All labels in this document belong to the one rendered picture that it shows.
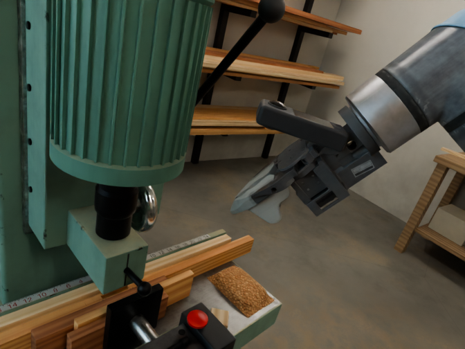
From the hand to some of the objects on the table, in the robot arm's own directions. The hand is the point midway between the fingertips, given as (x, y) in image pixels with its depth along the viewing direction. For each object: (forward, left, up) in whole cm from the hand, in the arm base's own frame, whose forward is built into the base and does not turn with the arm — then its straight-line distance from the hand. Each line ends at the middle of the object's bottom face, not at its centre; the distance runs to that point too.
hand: (234, 203), depth 50 cm
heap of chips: (-14, -5, -27) cm, 31 cm away
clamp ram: (+11, -5, -26) cm, 29 cm away
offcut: (-2, -1, -27) cm, 27 cm away
